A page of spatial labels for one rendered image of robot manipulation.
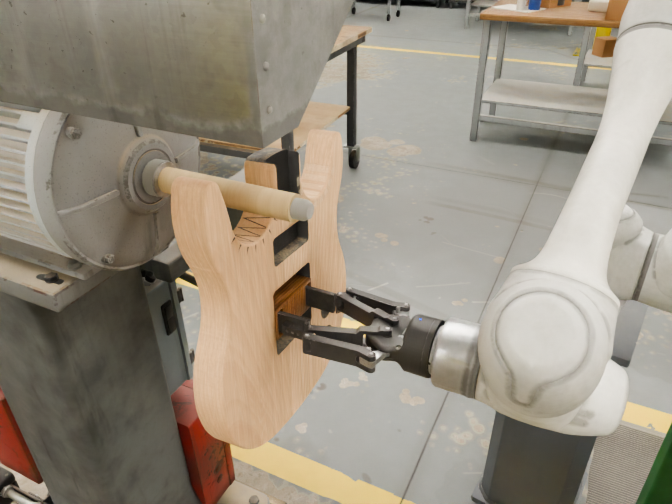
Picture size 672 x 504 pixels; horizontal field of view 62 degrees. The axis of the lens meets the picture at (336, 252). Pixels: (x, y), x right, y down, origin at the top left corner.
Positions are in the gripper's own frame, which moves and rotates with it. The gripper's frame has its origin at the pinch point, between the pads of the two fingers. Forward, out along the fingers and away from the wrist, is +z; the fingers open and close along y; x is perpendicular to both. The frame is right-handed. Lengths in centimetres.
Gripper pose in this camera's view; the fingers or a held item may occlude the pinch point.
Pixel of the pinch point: (296, 308)
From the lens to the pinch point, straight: 78.4
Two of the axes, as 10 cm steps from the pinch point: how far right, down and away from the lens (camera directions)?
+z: -9.0, -2.1, 3.9
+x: 0.2, -8.9, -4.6
